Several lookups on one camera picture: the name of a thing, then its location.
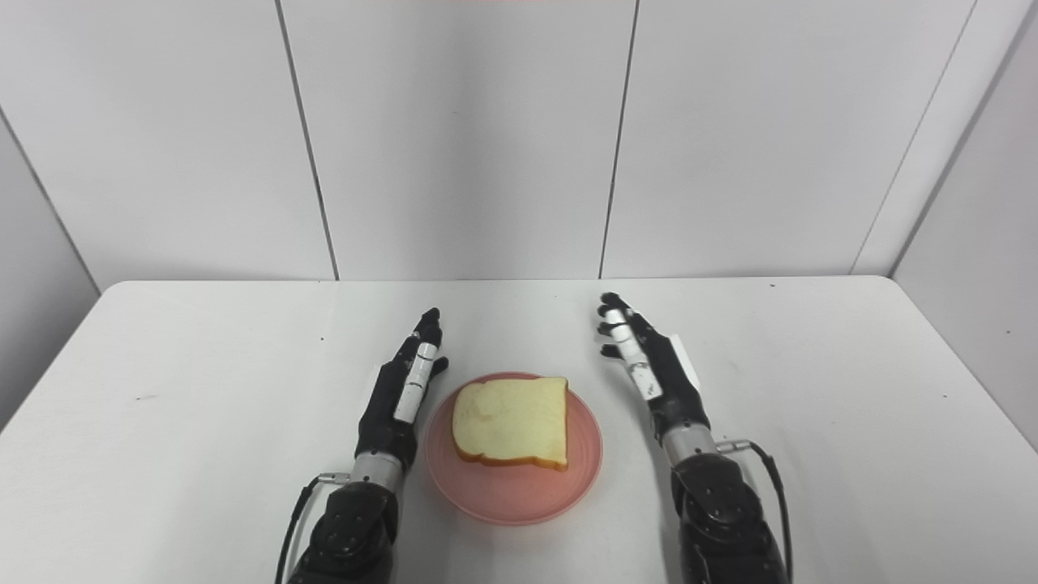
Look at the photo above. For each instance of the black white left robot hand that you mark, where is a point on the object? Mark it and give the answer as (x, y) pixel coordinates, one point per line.
(385, 422)

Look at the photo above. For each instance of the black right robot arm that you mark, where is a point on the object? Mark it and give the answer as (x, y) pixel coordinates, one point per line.
(722, 519)

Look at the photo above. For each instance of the slice of white bread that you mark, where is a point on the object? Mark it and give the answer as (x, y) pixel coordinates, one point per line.
(511, 422)

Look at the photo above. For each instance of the pink round plate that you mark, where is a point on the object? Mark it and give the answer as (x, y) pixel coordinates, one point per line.
(519, 496)

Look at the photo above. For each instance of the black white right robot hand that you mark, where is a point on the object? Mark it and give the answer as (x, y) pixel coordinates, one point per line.
(673, 381)

